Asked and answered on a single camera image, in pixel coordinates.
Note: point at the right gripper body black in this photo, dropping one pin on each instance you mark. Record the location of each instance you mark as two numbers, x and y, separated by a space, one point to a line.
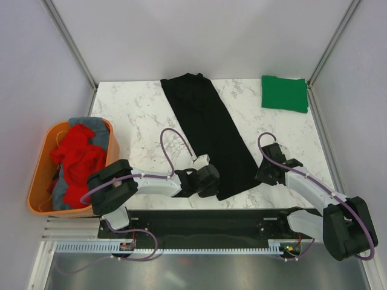
263 173

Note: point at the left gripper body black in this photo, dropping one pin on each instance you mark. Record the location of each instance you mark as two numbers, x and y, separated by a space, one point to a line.
206 191

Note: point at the black t shirt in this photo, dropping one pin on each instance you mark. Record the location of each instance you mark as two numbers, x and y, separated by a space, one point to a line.
210 130

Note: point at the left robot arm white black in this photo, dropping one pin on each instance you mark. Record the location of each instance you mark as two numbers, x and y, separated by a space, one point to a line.
110 188

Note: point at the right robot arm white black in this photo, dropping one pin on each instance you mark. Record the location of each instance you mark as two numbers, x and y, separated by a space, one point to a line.
343 224

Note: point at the folded green t shirt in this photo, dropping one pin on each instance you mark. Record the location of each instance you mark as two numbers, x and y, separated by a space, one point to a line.
285 94

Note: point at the grey t shirt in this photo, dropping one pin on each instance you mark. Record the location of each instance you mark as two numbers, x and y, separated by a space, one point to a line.
96 130

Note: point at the red t shirt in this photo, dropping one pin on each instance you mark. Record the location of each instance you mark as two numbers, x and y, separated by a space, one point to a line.
78 163

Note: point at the orange plastic basket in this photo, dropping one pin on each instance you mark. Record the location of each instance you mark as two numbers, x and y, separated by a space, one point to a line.
70 154

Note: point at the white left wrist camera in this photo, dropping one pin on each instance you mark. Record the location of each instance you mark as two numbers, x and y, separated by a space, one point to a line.
201 161

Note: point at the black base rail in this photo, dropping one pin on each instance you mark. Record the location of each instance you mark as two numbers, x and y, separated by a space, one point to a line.
203 229

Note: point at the right aluminium frame post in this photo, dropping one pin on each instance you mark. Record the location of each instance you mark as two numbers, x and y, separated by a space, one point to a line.
334 40

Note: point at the aluminium frame post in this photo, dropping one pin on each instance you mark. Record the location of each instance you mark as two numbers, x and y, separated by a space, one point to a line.
68 39
334 40

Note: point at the left aluminium frame post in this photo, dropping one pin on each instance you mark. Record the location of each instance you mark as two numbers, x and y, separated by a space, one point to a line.
68 39

